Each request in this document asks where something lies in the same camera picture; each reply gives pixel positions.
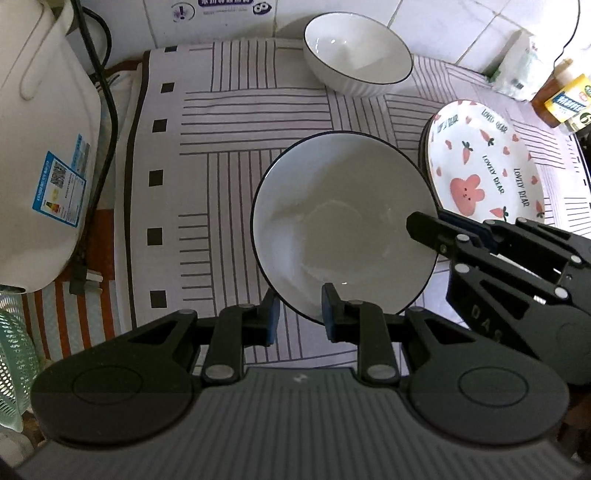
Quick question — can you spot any white bowl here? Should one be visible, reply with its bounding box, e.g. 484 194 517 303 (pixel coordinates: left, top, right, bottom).
250 132 437 322
303 12 414 97

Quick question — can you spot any large white sun plate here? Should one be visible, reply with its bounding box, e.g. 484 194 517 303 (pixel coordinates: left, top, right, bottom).
418 116 434 188

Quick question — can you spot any white pink bunny plate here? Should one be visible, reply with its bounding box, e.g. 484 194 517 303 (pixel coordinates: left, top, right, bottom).
425 100 545 223

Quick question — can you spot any red striped cloth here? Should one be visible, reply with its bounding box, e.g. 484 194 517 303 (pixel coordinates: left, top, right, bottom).
22 62 139 365

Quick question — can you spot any green plastic strainer basket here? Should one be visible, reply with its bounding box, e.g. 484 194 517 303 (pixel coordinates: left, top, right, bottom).
0 293 40 433

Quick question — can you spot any yellow label cooking wine bottle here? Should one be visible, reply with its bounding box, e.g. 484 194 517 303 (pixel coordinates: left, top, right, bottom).
531 59 590 131

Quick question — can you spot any white salt bag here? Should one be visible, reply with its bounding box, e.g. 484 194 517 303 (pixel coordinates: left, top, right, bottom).
490 30 561 102

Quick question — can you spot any white bowl back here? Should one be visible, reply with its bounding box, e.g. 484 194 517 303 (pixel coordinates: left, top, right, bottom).
303 12 414 97

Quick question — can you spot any white rice cooker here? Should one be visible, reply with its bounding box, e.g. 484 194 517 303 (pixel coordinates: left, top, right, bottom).
1 1 101 294

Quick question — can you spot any striped table cloth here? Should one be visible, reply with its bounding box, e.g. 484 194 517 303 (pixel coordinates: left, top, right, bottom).
112 37 591 370

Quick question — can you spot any rice cooker black cord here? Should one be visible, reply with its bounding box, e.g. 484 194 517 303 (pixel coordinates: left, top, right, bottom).
68 0 120 296

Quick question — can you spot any black power cable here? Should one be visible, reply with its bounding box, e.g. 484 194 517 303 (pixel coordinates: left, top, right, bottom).
553 0 584 66

